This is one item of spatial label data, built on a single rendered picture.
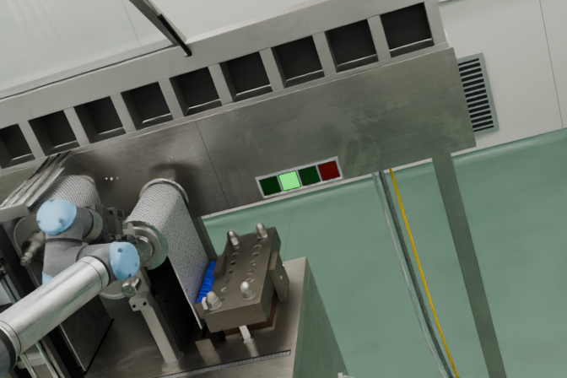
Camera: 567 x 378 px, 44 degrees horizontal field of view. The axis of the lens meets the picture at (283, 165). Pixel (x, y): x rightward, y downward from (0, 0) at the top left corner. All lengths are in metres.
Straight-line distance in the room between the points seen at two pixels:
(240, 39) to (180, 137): 0.35
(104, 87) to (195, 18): 2.36
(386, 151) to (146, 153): 0.70
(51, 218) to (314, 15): 0.86
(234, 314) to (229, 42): 0.73
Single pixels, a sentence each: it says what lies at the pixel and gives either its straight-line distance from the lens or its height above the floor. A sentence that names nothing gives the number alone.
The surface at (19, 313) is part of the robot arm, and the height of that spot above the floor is 1.47.
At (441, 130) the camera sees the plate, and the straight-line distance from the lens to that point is 2.00.
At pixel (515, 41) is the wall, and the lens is 4.42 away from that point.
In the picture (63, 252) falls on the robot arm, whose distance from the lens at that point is 1.52.
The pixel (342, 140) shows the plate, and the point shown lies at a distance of 2.00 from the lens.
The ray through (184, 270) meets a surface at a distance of 1.93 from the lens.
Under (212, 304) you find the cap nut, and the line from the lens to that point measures 1.88.
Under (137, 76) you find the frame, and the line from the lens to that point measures 2.03.
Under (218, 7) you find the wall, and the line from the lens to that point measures 4.34.
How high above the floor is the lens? 1.98
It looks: 21 degrees down
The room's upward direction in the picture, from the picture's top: 19 degrees counter-clockwise
